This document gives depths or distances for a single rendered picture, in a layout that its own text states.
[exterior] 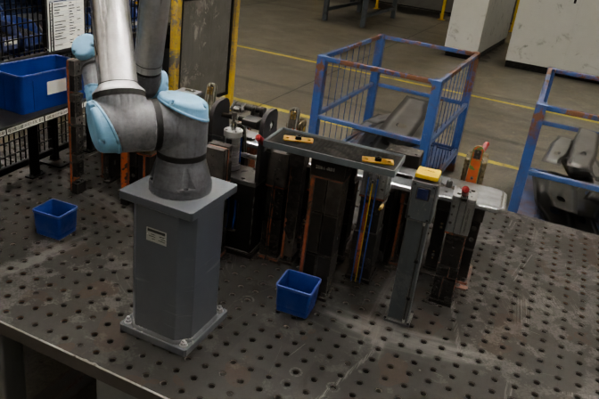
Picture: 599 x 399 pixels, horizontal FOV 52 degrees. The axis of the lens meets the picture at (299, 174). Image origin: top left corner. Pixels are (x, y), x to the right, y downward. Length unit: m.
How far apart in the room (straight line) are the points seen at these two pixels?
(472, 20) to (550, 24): 1.07
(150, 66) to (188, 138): 0.35
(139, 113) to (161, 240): 0.31
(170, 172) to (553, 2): 8.49
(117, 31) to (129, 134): 0.23
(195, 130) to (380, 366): 0.76
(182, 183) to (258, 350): 0.49
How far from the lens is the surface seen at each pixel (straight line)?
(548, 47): 9.67
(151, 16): 1.62
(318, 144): 1.71
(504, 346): 1.87
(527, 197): 4.42
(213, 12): 5.34
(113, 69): 1.41
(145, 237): 1.52
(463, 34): 9.76
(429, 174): 1.63
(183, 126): 1.40
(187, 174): 1.45
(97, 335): 1.70
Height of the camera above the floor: 1.74
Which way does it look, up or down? 23 degrees down
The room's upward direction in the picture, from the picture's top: 7 degrees clockwise
